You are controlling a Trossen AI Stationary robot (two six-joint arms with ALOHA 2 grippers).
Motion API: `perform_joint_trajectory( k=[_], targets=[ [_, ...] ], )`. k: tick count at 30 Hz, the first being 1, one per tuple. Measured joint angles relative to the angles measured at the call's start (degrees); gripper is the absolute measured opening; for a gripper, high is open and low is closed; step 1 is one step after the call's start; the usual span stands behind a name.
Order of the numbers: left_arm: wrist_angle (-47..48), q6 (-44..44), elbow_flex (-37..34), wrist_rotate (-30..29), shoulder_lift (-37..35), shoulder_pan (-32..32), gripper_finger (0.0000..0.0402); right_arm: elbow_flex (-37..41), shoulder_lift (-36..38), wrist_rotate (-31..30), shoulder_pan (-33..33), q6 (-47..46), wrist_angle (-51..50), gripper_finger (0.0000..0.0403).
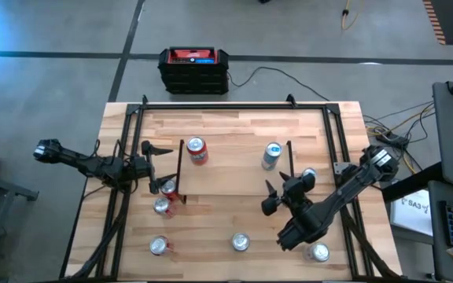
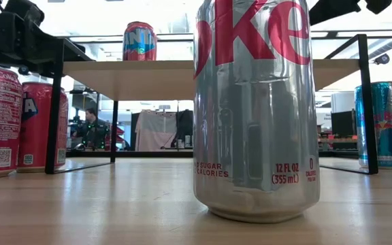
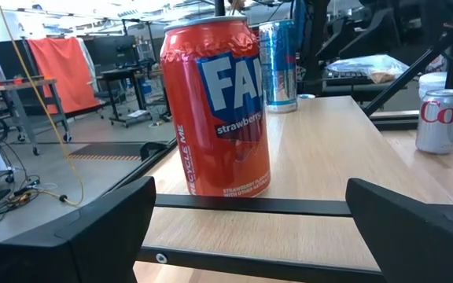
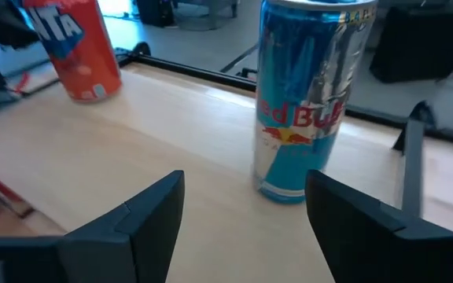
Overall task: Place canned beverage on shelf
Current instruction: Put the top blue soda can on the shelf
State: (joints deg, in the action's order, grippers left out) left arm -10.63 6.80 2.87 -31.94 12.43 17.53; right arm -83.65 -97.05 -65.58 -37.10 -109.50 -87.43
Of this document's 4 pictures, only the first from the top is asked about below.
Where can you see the grey metal base plate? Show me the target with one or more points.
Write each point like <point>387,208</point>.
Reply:
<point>342,168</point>

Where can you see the black power strip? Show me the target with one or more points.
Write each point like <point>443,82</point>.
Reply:
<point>391,137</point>

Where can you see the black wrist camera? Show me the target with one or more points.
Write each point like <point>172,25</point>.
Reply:
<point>142,167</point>
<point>297,194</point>

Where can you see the grey metal side table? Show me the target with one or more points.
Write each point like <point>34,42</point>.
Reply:
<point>6,188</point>

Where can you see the red Fanta strawberry can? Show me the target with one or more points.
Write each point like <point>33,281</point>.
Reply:
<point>197,151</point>
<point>168,186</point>

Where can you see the white printed paper sheet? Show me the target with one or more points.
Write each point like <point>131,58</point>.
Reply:
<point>411,214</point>

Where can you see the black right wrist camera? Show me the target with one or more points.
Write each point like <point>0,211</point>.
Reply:
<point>297,194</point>

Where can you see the red black power station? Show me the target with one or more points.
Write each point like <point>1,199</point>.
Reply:
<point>193,72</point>

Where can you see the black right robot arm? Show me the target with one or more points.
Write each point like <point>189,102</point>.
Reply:
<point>328,204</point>

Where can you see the black aluminium table frame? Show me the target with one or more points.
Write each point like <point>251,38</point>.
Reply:
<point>230,106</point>

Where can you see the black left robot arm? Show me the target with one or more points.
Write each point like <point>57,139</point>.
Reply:
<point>85,163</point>

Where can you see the dark grey desk top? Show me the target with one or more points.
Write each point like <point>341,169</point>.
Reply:
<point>437,251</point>

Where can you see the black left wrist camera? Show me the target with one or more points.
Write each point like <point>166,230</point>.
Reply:
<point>142,167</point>

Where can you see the silver Diet Coke can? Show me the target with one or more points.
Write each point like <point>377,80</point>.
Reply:
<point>240,241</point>
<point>320,253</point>

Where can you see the blue silver Red Bull can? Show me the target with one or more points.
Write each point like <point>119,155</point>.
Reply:
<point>272,151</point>
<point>310,171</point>

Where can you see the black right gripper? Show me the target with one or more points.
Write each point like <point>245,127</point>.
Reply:
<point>269,206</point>

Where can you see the red Coca-Cola can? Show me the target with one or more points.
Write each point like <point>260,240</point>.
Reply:
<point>162,205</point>

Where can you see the red soda can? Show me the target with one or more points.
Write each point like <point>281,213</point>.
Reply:
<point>159,245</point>

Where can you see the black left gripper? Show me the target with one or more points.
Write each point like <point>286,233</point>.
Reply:
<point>154,173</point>

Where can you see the wooden shelf with black frame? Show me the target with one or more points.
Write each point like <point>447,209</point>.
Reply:
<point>234,177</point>

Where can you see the black mat with striped edge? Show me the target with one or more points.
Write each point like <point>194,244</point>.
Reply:
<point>452,19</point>

